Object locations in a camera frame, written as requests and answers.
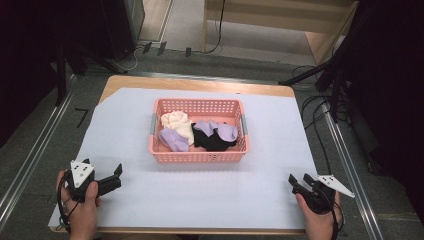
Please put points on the person's right hand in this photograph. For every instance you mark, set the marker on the person's right hand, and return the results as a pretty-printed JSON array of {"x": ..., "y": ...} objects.
[{"x": 316, "y": 223}]

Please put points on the black metal stand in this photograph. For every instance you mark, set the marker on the black metal stand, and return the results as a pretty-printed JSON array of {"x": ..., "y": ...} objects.
[{"x": 61, "y": 76}]

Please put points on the cream sock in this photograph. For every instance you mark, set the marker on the cream sock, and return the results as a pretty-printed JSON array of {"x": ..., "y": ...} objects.
[{"x": 178, "y": 124}]

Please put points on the black tripod stand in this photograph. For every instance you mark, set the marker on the black tripod stand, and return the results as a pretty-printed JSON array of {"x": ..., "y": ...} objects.
[{"x": 335, "y": 73}]

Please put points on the white table cover sheet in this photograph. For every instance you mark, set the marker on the white table cover sheet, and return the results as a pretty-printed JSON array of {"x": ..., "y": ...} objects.
[{"x": 200, "y": 193}]

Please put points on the person's left hand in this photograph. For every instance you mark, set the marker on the person's left hand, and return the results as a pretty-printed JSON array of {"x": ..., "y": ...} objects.
[{"x": 81, "y": 213}]

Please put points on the purple sock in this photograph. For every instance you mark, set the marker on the purple sock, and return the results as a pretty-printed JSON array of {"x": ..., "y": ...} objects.
[
  {"x": 173, "y": 140},
  {"x": 221, "y": 130}
]

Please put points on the metal floor rail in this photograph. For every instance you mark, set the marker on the metal floor rail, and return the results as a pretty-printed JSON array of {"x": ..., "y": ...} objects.
[
  {"x": 200, "y": 77},
  {"x": 353, "y": 180},
  {"x": 36, "y": 146}
]

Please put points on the pink plastic basket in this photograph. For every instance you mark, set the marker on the pink plastic basket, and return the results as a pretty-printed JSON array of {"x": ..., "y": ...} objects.
[{"x": 200, "y": 155}]

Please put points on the dark cabinet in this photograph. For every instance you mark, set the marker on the dark cabinet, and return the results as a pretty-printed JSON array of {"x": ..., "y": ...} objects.
[{"x": 123, "y": 23}]

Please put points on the black sock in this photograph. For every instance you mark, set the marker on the black sock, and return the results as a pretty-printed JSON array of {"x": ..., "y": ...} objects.
[{"x": 210, "y": 141}]

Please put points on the wooden table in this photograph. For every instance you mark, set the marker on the wooden table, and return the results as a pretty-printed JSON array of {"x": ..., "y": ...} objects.
[{"x": 200, "y": 84}]

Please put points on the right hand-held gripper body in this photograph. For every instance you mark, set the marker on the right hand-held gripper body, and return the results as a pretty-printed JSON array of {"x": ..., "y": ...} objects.
[{"x": 323, "y": 196}]

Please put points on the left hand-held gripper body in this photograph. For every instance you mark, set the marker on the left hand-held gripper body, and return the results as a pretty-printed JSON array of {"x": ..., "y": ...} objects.
[{"x": 80, "y": 173}]

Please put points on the light wooden shelf unit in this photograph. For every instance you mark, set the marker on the light wooden shelf unit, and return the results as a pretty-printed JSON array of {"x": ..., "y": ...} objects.
[{"x": 320, "y": 26}]

